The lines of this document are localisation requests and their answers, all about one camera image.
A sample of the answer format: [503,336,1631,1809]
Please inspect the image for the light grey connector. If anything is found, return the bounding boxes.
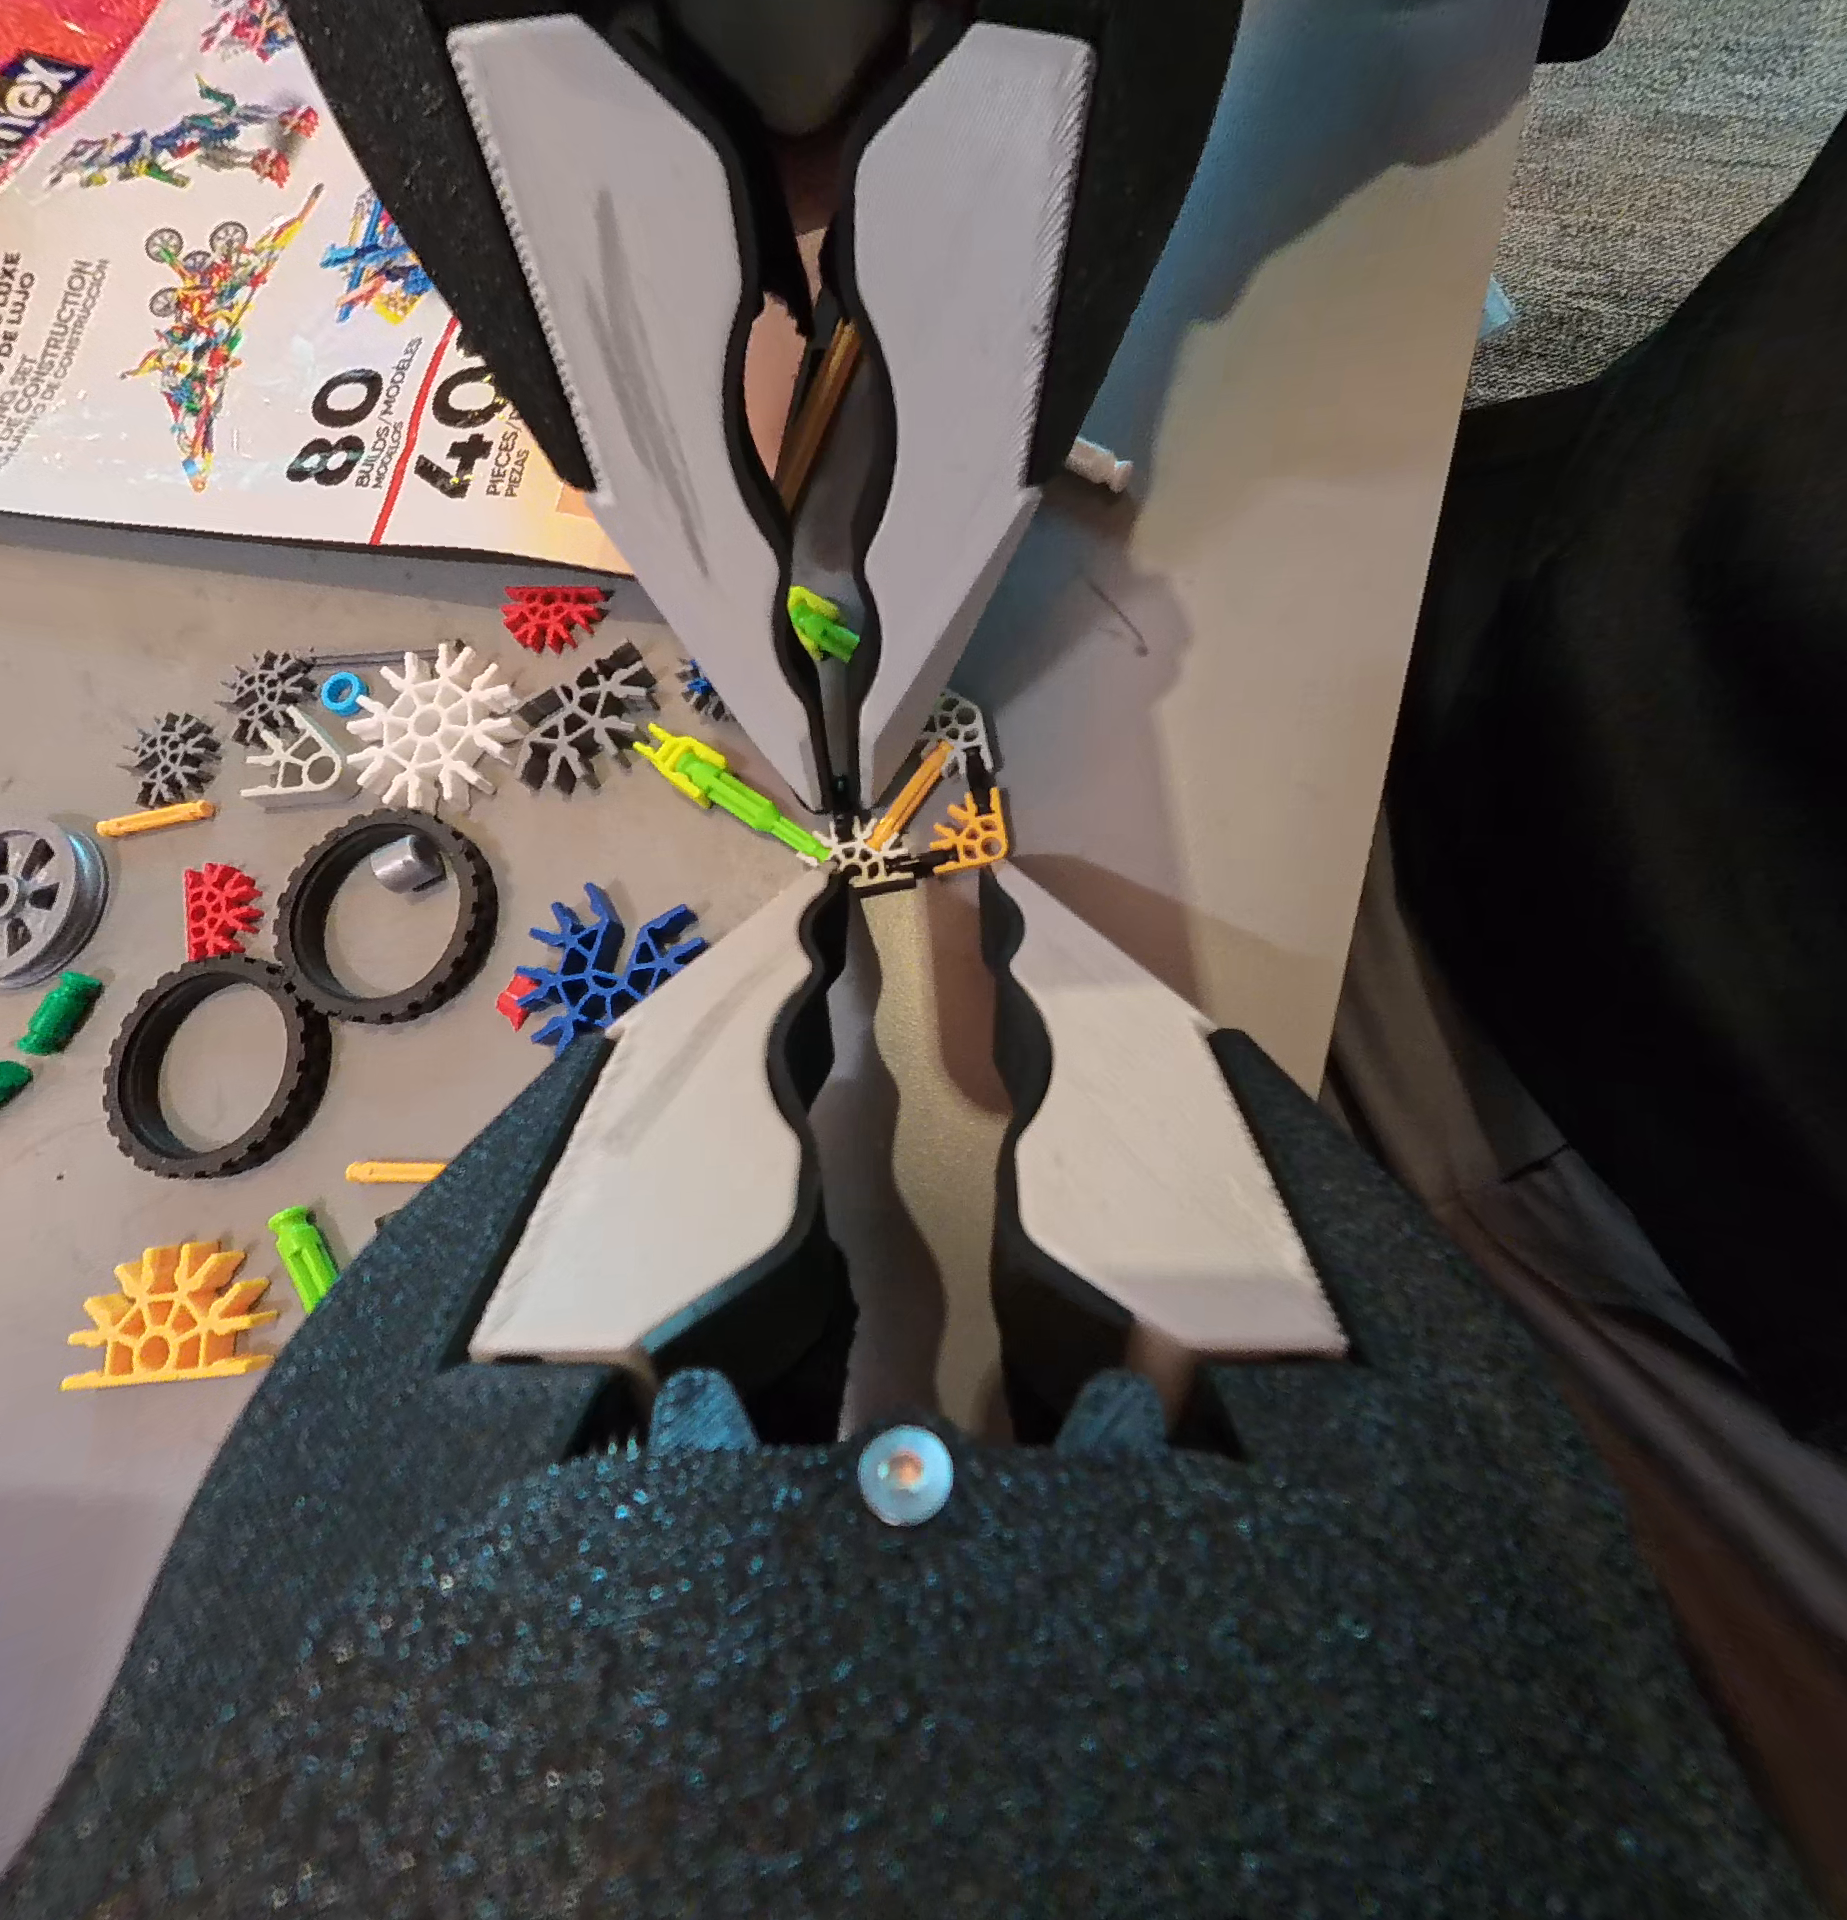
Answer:
[240,716,357,811]

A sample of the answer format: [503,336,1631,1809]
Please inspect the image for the instruction booklet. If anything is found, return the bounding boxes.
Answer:
[0,0,639,579]

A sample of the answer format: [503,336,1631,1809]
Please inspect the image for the grey wheel hub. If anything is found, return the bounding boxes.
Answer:
[0,816,116,991]

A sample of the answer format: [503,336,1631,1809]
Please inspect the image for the light green rod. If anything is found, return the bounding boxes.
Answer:
[268,1203,343,1320]

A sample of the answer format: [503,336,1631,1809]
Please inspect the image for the person's beige trousers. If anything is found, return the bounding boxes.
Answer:
[1319,839,1847,1920]

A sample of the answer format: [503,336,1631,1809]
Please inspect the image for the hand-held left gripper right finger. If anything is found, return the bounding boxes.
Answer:
[983,862,1351,1367]

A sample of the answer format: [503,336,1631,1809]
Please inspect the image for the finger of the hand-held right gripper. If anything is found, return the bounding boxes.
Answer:
[839,26,1097,797]
[445,13,853,811]

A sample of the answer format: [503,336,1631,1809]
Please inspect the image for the yellow fan connector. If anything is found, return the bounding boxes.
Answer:
[60,1236,284,1394]

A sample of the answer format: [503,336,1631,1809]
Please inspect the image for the white snowflake connector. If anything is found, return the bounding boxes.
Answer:
[345,641,523,811]

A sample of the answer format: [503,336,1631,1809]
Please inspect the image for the large blue connector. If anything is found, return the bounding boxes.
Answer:
[525,883,709,1051]

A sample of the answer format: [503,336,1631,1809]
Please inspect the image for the person's black garment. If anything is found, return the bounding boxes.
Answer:
[1373,194,1847,1442]

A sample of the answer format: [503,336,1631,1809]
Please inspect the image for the small dark grey snowflake connector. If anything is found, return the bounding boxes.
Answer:
[126,712,224,810]
[222,647,322,743]

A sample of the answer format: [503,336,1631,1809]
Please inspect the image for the yellow grey connector rod assembly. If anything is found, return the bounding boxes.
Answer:
[815,690,1015,894]

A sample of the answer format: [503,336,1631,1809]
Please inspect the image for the red fan connector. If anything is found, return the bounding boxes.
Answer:
[184,862,266,962]
[499,581,613,653]

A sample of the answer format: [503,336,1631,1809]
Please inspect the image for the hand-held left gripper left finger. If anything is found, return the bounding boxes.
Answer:
[469,865,849,1367]

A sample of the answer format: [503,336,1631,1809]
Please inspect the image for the black rubber tire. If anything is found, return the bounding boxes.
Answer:
[102,960,335,1179]
[276,810,499,1029]

